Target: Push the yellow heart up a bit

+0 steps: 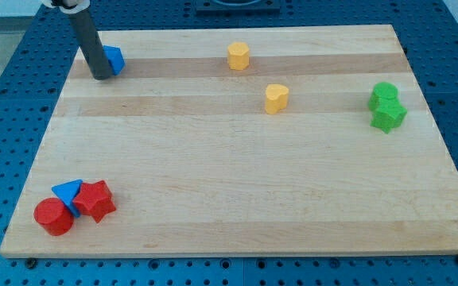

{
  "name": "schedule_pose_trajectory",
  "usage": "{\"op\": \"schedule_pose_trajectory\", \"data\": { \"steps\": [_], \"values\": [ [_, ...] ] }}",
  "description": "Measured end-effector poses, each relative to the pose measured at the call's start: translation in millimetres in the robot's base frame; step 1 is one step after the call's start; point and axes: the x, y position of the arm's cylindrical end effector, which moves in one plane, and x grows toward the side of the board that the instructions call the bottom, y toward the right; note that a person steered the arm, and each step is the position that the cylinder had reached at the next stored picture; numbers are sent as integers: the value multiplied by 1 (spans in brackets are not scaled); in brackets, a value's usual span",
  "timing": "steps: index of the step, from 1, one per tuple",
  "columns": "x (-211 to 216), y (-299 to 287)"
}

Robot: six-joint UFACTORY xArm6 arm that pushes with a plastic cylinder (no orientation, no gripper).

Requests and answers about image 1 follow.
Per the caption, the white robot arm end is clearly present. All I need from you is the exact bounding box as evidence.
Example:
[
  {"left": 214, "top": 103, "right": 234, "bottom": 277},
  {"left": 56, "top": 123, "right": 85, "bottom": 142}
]
[{"left": 41, "top": 0, "right": 91, "bottom": 14}]

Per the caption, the yellow heart block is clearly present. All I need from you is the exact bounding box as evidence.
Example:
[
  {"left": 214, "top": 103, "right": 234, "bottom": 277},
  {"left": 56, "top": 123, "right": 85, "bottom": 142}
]
[{"left": 265, "top": 83, "right": 289, "bottom": 114}]

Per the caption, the wooden board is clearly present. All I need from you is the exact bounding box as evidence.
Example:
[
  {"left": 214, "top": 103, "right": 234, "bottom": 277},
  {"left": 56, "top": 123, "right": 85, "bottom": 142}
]
[{"left": 0, "top": 25, "right": 458, "bottom": 259}]

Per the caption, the yellow hexagon block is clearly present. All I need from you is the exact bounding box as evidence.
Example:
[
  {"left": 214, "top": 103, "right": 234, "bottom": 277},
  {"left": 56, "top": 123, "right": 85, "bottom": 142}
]
[{"left": 227, "top": 42, "right": 250, "bottom": 71}]

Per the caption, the blue cube block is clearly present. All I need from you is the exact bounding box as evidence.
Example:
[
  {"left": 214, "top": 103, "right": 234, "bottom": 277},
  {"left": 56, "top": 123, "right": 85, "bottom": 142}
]
[{"left": 103, "top": 45, "right": 126, "bottom": 75}]

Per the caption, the red star block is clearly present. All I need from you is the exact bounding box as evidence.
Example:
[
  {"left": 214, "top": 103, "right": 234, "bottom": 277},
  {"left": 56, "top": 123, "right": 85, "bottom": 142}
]
[{"left": 72, "top": 180, "right": 117, "bottom": 223}]

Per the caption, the green star block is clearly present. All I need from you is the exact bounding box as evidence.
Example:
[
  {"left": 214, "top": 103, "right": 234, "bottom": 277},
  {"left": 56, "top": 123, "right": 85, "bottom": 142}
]
[{"left": 370, "top": 102, "right": 407, "bottom": 133}]

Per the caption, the green cylinder block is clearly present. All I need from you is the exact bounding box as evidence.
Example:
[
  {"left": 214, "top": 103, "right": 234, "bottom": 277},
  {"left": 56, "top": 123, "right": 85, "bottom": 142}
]
[{"left": 367, "top": 82, "right": 399, "bottom": 111}]

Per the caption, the blue triangle block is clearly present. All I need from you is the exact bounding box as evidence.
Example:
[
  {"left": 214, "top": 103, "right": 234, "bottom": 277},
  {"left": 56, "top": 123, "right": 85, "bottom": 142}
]
[{"left": 52, "top": 180, "right": 83, "bottom": 218}]

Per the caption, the red cylinder block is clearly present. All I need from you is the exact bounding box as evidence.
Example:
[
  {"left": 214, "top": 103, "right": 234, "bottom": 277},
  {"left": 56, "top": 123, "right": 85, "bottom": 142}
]
[{"left": 33, "top": 198, "right": 74, "bottom": 236}]

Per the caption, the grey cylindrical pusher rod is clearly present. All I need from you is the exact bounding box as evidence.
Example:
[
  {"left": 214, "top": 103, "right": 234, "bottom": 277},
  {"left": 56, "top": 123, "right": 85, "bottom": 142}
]
[{"left": 68, "top": 8, "right": 113, "bottom": 80}]

